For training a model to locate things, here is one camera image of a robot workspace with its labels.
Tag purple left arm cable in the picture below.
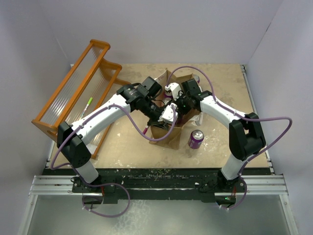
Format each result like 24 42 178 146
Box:
50 104 178 217

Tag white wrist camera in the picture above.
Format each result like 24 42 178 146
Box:
158 103 178 124
164 83 181 100

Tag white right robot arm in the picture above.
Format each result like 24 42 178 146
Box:
166 79 266 191

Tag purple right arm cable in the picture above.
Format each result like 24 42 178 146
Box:
166 66 293 211

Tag orange wooden framed tray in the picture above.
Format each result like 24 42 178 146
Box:
31 39 130 157

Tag aluminium front rail frame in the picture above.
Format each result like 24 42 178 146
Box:
19 168 299 235

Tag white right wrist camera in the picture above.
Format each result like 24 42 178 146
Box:
164 83 181 100

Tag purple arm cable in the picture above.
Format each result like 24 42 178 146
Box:
50 104 178 217
166 66 293 211

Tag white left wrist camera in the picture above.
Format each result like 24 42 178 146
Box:
158 103 178 124

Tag red cola can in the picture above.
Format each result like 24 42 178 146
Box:
163 97 172 105

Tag small purple marker pen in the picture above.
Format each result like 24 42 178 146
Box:
142 125 149 135

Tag purple soda can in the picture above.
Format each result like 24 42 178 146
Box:
188 130 204 149
163 90 173 98
194 74 200 84

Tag green marker pen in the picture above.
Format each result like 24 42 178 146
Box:
80 97 93 119

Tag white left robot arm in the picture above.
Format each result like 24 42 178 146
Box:
57 77 163 192

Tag brown canvas tote bag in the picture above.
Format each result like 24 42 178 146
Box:
149 70 203 150

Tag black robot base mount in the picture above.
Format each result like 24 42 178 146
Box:
43 167 272 205

